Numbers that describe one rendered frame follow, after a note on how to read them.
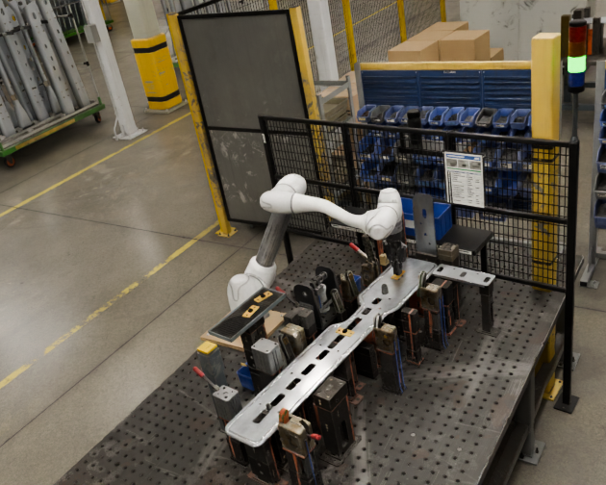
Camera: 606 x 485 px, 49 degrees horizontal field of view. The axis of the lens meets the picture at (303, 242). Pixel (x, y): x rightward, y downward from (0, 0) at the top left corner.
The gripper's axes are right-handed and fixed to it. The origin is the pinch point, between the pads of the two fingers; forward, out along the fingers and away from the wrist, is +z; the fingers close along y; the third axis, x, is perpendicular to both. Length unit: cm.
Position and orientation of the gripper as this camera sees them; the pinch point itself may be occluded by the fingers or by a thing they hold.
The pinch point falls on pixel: (397, 268)
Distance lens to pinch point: 324.6
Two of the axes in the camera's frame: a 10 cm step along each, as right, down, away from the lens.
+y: 7.8, 1.8, -6.0
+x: 6.0, -4.7, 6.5
